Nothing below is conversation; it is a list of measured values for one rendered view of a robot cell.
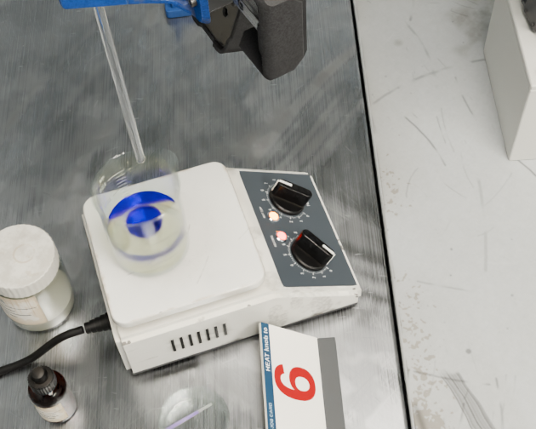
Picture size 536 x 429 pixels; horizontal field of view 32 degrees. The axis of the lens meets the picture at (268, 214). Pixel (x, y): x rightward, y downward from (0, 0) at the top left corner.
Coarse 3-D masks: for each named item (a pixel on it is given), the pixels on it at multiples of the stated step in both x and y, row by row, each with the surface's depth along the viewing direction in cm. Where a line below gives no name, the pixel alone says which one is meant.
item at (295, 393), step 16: (272, 336) 74; (288, 336) 75; (272, 352) 73; (288, 352) 74; (304, 352) 75; (272, 368) 72; (288, 368) 74; (304, 368) 75; (288, 384) 73; (304, 384) 74; (288, 400) 72; (304, 400) 73; (288, 416) 71; (304, 416) 72
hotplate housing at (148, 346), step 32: (256, 224) 76; (256, 288) 72; (288, 288) 73; (320, 288) 75; (352, 288) 76; (96, 320) 75; (160, 320) 71; (192, 320) 72; (224, 320) 73; (256, 320) 75; (288, 320) 76; (128, 352) 72; (160, 352) 74; (192, 352) 76
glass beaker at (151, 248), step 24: (120, 168) 68; (144, 168) 69; (168, 168) 68; (96, 192) 67; (120, 192) 71; (168, 192) 71; (168, 216) 66; (120, 240) 67; (144, 240) 66; (168, 240) 68; (120, 264) 71; (144, 264) 69; (168, 264) 70
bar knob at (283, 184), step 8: (280, 184) 78; (288, 184) 78; (272, 192) 78; (280, 192) 78; (288, 192) 78; (296, 192) 78; (304, 192) 78; (272, 200) 78; (280, 200) 78; (288, 200) 79; (296, 200) 79; (304, 200) 79; (280, 208) 78; (288, 208) 78; (296, 208) 79
